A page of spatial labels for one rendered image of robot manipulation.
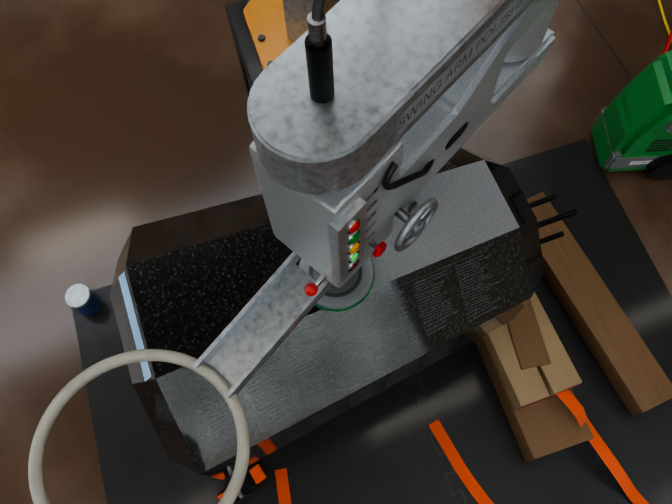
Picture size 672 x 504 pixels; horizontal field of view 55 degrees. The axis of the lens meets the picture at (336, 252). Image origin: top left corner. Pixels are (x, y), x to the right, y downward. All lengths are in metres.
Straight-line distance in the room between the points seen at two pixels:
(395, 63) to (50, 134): 2.50
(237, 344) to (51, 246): 1.62
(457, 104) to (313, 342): 0.81
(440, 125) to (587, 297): 1.50
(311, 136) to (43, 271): 2.20
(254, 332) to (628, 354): 1.60
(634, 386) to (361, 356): 1.20
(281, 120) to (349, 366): 1.04
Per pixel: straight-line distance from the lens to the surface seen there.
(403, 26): 1.17
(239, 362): 1.65
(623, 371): 2.74
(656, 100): 2.88
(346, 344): 1.90
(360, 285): 1.82
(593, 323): 2.75
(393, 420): 2.63
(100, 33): 3.69
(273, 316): 1.65
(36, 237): 3.18
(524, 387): 2.49
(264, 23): 2.47
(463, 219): 1.96
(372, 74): 1.11
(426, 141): 1.41
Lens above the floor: 2.62
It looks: 68 degrees down
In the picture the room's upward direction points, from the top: 4 degrees counter-clockwise
